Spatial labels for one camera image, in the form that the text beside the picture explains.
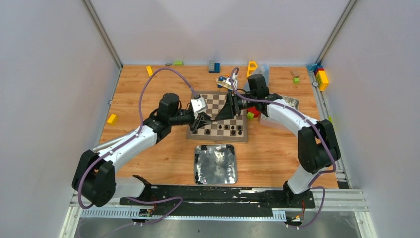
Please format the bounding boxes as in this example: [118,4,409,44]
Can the yellow triangular frame toy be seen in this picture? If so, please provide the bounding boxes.
[246,60,258,78]

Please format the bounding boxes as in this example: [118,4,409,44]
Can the silver tray black pieces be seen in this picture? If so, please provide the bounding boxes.
[194,144,238,185]

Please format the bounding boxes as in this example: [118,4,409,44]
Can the grey cylinder tube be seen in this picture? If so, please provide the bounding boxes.
[92,131,133,152]

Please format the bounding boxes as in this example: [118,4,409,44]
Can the translucent blue plastic container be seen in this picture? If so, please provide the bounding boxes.
[254,63,270,86]

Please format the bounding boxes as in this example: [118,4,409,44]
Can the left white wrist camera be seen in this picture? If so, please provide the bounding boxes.
[190,97,208,114]

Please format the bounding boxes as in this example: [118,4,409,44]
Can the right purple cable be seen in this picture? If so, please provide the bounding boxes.
[229,67,338,230]

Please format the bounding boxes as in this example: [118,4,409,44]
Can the wooden brown block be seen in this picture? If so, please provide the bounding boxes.
[290,70,300,78]

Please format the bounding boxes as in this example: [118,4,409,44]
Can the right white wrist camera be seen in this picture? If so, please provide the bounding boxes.
[229,74,238,88]

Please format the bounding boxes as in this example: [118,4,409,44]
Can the yellow block far left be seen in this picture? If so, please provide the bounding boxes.
[146,65,154,77]

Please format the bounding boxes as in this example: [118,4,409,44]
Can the yellow red blue brick stack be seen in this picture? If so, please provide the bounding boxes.
[306,64,329,91]

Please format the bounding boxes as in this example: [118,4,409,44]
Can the purple cable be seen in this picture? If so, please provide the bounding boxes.
[77,67,200,227]
[229,67,338,230]

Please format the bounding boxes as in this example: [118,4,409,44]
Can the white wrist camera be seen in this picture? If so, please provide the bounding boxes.
[190,97,208,114]
[229,74,238,88]

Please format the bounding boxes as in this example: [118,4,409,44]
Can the yellow block left edge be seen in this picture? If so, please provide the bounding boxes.
[106,114,118,125]

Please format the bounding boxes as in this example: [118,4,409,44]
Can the red yellow blue block toy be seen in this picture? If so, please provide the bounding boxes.
[246,107,261,120]

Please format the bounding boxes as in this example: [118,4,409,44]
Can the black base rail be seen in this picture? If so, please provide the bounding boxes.
[86,182,351,220]

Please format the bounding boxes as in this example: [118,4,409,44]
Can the blue grey block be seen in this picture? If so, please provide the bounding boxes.
[208,60,220,73]

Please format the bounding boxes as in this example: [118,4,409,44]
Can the silver tray white pieces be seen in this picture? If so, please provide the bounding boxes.
[259,96,299,130]

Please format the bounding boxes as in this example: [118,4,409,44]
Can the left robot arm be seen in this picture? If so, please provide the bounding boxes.
[71,93,212,209]

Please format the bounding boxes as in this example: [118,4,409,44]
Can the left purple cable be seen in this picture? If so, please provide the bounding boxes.
[77,67,200,227]

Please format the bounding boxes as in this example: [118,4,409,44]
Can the wooden chessboard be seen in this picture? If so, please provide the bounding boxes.
[186,91,248,143]

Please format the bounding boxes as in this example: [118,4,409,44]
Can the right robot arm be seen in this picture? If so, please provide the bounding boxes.
[215,74,341,207]

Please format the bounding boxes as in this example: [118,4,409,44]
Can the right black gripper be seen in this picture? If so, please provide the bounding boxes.
[215,91,257,121]

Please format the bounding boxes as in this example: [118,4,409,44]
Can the colourful toy car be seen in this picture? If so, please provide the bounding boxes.
[216,76,232,90]

